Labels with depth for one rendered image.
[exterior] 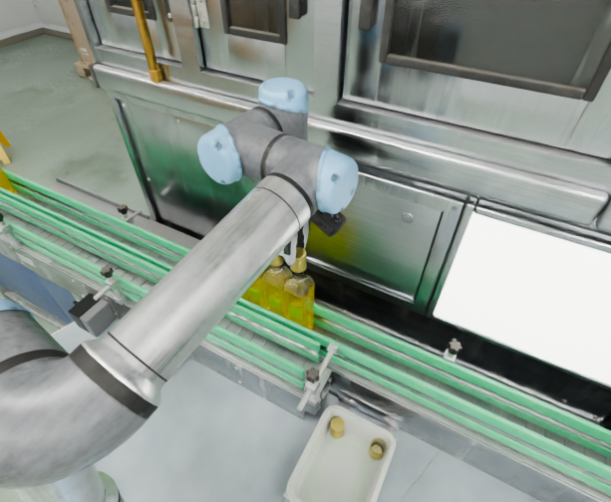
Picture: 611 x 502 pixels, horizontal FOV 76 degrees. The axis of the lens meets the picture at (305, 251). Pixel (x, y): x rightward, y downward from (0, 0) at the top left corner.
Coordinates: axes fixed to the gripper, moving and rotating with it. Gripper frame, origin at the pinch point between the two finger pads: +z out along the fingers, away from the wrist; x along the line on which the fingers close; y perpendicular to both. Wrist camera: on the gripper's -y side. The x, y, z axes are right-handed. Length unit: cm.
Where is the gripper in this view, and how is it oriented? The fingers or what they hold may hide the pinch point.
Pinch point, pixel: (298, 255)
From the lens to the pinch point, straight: 82.5
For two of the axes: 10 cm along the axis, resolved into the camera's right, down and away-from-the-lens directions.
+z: 0.0, 7.1, 7.1
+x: -4.6, 6.3, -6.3
